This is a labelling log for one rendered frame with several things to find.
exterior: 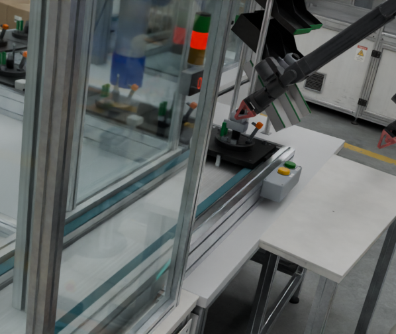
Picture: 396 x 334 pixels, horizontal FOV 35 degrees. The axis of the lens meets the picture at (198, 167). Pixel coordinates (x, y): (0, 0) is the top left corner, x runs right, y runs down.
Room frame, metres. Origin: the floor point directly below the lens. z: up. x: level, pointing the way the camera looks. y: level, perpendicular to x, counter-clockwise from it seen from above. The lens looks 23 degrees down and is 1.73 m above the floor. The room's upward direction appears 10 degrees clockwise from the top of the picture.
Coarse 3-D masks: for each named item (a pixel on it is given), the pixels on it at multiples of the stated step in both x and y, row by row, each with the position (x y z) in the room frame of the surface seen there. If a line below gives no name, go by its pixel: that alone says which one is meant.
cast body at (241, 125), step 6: (234, 114) 2.05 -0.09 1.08; (240, 114) 2.05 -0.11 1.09; (246, 114) 2.07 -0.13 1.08; (228, 120) 2.05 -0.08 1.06; (234, 120) 2.05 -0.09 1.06; (240, 120) 2.04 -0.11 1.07; (228, 126) 2.05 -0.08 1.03; (234, 126) 2.04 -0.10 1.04; (240, 126) 2.04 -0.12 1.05; (246, 126) 2.06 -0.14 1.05; (240, 132) 2.04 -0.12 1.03
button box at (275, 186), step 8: (288, 168) 1.95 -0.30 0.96; (296, 168) 1.96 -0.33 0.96; (272, 176) 1.86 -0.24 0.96; (280, 176) 1.87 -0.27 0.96; (288, 176) 1.88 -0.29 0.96; (296, 176) 1.94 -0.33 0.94; (264, 184) 1.82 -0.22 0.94; (272, 184) 1.81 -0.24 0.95; (280, 184) 1.81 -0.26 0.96; (288, 184) 1.85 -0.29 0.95; (264, 192) 1.82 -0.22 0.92; (272, 192) 1.81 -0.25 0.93; (280, 192) 1.80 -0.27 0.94; (288, 192) 1.88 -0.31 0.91; (280, 200) 1.80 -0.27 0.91
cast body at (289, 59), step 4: (288, 56) 2.28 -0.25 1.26; (292, 56) 2.28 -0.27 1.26; (296, 56) 2.28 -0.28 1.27; (280, 60) 2.29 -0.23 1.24; (284, 60) 2.29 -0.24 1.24; (288, 60) 2.28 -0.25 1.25; (292, 60) 2.27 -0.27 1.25; (296, 60) 2.27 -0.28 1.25; (280, 64) 2.29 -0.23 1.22; (284, 64) 2.28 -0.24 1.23; (288, 64) 2.28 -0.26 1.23; (284, 68) 2.28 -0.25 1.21
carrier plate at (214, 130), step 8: (216, 128) 2.20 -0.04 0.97; (216, 144) 2.02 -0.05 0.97; (256, 144) 2.10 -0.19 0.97; (272, 144) 2.13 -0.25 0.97; (208, 152) 1.97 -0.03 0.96; (216, 152) 1.96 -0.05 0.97; (224, 152) 1.96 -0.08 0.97; (232, 152) 1.98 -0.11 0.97; (240, 152) 1.99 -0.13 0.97; (248, 152) 2.00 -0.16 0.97; (256, 152) 2.02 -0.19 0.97; (264, 152) 2.03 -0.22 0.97; (232, 160) 1.94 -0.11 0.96; (240, 160) 1.93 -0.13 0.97; (248, 160) 1.93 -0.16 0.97; (256, 160) 1.94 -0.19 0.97
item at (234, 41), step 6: (240, 0) 3.58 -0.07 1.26; (246, 0) 3.67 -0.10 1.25; (234, 6) 3.51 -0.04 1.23; (240, 6) 3.59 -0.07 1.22; (246, 6) 3.68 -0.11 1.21; (234, 12) 3.52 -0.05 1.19; (240, 12) 3.61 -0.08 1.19; (234, 18) 3.54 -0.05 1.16; (234, 36) 3.59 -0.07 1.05; (228, 42) 3.52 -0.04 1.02; (234, 42) 3.61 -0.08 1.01; (228, 48) 3.53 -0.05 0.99; (234, 48) 3.63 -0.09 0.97; (228, 54) 3.55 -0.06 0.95; (234, 54) 3.64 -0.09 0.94; (228, 60) 3.57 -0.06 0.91; (234, 60) 3.66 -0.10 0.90
